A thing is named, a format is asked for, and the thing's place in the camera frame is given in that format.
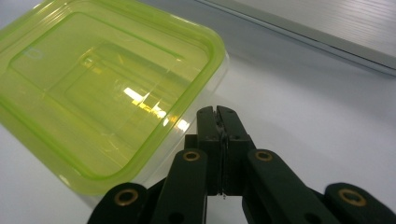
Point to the yellow-green plastic lid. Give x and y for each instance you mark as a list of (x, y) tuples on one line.
[(102, 93)]

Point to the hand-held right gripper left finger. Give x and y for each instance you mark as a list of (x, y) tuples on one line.
[(208, 140)]

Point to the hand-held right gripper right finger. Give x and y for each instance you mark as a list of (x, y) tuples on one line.
[(235, 140)]

